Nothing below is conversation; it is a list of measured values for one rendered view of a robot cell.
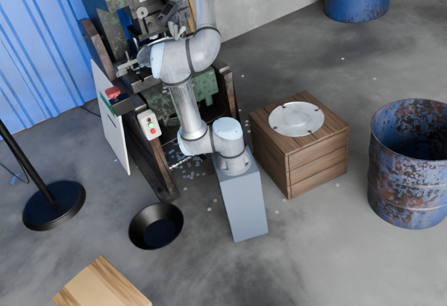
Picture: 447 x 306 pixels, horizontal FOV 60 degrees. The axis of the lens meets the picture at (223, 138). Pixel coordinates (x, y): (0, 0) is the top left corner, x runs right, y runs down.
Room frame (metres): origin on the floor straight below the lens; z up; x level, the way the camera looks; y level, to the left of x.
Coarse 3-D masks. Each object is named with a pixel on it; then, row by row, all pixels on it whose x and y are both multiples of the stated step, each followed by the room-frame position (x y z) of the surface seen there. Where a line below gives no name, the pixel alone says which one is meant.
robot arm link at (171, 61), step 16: (160, 48) 1.20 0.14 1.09; (176, 48) 1.19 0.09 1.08; (160, 64) 1.17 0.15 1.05; (176, 64) 1.16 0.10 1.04; (176, 80) 1.17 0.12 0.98; (176, 96) 1.20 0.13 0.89; (192, 96) 1.22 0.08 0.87; (176, 112) 1.24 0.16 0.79; (192, 112) 1.21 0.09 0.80; (192, 128) 1.21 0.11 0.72; (208, 128) 1.26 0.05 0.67; (192, 144) 1.21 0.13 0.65; (208, 144) 1.21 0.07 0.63
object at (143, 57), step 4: (160, 40) 1.95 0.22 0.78; (164, 40) 1.94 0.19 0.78; (168, 40) 1.93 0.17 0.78; (172, 40) 1.91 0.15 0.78; (148, 44) 1.92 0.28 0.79; (152, 44) 1.92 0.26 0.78; (144, 48) 1.90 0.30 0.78; (140, 52) 1.86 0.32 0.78; (144, 52) 1.85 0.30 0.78; (148, 52) 1.84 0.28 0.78; (136, 56) 1.81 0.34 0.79; (140, 56) 1.82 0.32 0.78; (144, 56) 1.81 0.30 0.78; (148, 56) 1.80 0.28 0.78; (140, 60) 1.77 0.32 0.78; (144, 60) 1.76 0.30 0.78; (148, 60) 1.75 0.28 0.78; (140, 64) 1.73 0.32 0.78; (144, 64) 1.72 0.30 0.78
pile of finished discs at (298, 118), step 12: (276, 108) 1.71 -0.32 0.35; (288, 108) 1.69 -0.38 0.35; (300, 108) 1.66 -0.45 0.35; (312, 108) 1.64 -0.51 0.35; (276, 120) 1.61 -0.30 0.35; (288, 120) 1.58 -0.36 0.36; (300, 120) 1.56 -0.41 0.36; (312, 120) 1.54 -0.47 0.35; (288, 132) 1.49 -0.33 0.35; (300, 132) 1.47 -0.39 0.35; (312, 132) 1.45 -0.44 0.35
